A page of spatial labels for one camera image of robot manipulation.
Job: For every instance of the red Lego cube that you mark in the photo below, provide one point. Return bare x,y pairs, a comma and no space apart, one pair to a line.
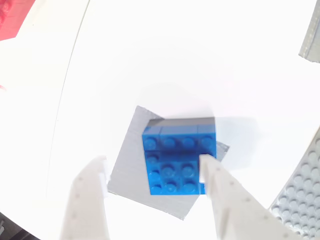
17,20

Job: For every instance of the grey duct tape strip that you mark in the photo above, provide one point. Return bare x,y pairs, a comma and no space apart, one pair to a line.
311,42

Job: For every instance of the blue Lego cube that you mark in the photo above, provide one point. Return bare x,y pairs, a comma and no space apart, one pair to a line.
175,162

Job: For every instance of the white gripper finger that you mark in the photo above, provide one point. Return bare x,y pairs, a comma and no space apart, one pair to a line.
237,212
85,205

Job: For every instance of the grey Lego baseplate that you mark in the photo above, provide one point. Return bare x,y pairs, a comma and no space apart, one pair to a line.
300,190

